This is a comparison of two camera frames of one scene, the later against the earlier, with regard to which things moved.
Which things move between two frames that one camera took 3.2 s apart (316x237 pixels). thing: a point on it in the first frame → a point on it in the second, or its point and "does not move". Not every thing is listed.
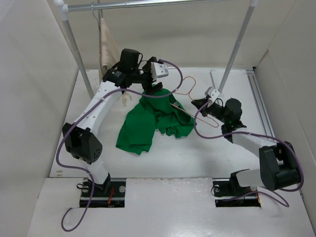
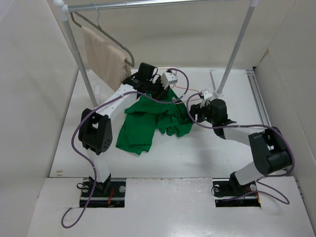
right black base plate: x=221 y=191 does not move
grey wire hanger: x=98 y=20 → x=98 y=26
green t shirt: x=150 y=115 does not move
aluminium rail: x=260 y=103 does not move
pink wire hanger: x=191 y=97 → x=187 y=101
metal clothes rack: x=62 y=8 does not move
